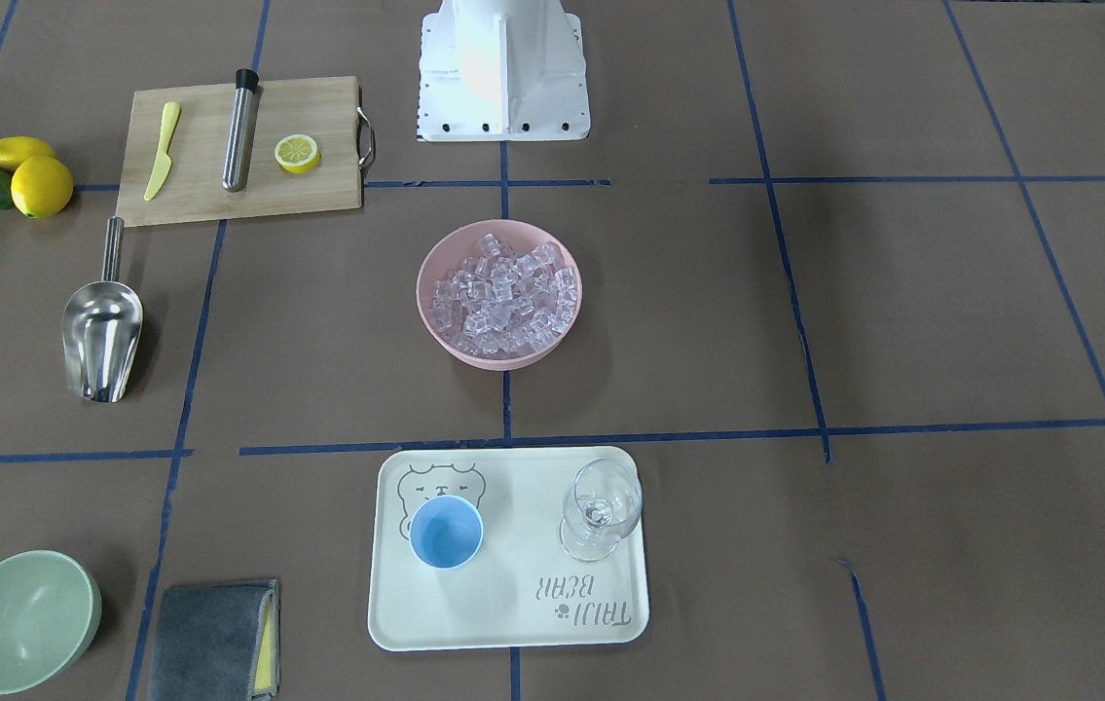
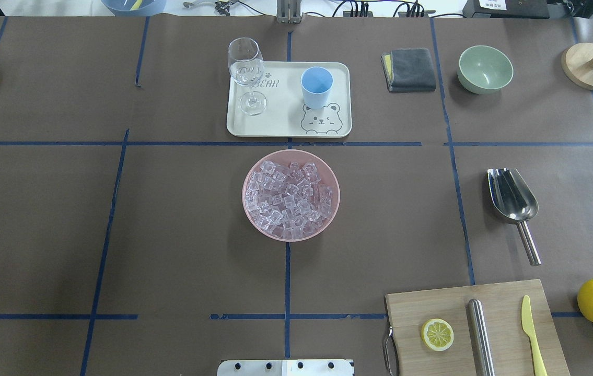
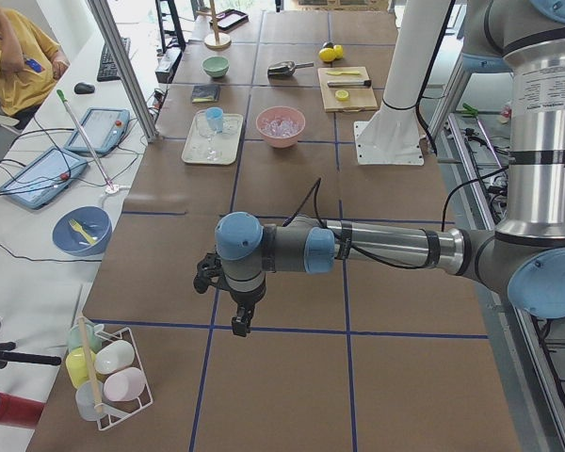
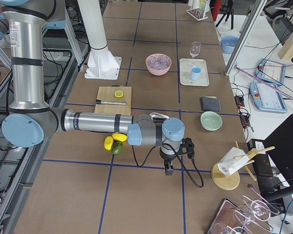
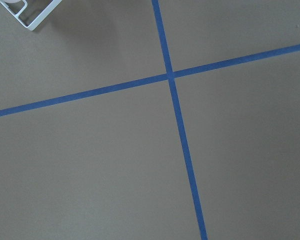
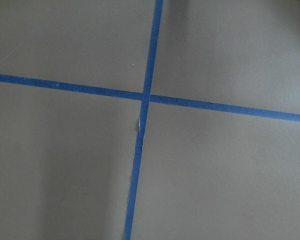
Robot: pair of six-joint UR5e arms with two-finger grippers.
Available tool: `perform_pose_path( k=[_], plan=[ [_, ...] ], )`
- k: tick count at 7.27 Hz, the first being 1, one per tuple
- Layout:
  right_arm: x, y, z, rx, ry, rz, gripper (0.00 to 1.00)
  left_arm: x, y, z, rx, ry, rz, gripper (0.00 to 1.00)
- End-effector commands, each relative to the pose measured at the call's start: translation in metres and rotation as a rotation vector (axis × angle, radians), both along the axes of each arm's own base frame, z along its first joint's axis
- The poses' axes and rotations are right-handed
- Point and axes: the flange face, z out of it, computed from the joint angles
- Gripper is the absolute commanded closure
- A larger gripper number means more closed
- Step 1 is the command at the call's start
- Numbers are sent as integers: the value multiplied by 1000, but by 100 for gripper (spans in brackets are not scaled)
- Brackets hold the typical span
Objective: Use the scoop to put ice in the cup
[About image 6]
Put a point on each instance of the blue tape line crosswise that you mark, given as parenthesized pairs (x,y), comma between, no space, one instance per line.
(130,95)

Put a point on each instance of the blue tape line lengthwise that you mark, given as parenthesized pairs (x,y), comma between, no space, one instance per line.
(142,121)

